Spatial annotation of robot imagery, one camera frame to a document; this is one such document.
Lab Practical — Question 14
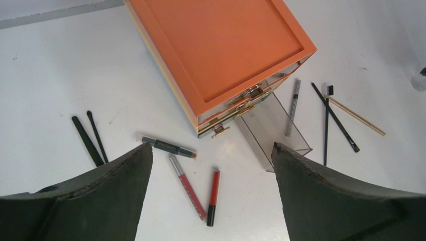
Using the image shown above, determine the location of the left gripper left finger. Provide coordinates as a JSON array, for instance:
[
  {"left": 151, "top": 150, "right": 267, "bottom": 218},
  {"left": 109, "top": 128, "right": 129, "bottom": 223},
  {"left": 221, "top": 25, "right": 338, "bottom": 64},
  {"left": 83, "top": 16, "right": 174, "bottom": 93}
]
[{"left": 1, "top": 144, "right": 153, "bottom": 240}]

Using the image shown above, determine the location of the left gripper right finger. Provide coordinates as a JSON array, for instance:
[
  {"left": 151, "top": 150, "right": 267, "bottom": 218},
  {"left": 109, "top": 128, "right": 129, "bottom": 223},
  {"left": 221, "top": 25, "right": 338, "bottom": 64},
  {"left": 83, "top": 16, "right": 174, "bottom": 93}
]
[{"left": 271, "top": 143, "right": 425, "bottom": 240}]

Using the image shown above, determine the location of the clear drawer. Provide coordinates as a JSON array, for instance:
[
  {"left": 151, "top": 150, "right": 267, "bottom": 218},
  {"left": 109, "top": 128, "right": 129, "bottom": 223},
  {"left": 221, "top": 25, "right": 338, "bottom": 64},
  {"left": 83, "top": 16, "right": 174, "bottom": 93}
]
[{"left": 235, "top": 93, "right": 312, "bottom": 173}]

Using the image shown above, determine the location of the red lipstick black cap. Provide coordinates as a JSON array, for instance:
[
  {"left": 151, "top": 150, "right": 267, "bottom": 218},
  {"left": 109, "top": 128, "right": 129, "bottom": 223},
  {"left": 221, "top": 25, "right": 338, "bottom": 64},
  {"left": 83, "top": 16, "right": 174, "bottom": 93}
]
[{"left": 205, "top": 169, "right": 221, "bottom": 228}]

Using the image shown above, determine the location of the orange three-drawer organizer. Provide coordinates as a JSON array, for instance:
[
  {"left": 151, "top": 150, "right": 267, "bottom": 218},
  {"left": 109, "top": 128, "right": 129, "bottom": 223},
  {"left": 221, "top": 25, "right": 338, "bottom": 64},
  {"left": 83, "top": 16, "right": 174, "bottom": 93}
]
[{"left": 125, "top": 1, "right": 316, "bottom": 138}]

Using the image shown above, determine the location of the black powder brush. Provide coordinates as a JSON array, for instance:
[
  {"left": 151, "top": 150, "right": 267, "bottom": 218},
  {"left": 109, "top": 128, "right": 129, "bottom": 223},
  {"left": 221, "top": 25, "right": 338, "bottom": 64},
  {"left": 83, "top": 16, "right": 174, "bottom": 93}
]
[{"left": 71, "top": 116, "right": 104, "bottom": 167}]

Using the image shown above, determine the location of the dark concealer stick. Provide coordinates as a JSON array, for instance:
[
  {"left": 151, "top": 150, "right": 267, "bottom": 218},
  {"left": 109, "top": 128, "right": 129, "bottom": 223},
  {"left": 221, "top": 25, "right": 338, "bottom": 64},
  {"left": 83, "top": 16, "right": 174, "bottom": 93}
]
[{"left": 135, "top": 133, "right": 197, "bottom": 159}]

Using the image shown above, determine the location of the pink lip gloss tube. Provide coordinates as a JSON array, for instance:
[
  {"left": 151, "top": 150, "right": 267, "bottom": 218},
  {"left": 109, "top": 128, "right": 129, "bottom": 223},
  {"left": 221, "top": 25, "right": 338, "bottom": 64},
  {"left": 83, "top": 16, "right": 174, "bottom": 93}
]
[{"left": 169, "top": 155, "right": 207, "bottom": 221}]

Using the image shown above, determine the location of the thin black eyeliner brush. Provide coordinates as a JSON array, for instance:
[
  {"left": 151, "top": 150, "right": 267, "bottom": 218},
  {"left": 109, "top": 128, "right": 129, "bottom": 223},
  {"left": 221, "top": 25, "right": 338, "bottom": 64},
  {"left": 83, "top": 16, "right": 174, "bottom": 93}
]
[{"left": 86, "top": 110, "right": 109, "bottom": 164}]

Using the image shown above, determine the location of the grey silver pencil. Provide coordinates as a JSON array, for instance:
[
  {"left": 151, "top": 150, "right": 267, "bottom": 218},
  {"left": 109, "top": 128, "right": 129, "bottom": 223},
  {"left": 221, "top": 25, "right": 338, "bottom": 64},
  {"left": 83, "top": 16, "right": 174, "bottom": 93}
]
[{"left": 286, "top": 79, "right": 301, "bottom": 137}]

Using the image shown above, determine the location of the wooden handle brush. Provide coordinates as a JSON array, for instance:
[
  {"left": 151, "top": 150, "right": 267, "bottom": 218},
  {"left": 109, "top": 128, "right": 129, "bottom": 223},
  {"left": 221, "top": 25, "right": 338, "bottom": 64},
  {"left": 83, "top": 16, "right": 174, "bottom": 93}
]
[{"left": 328, "top": 97, "right": 386, "bottom": 136}]

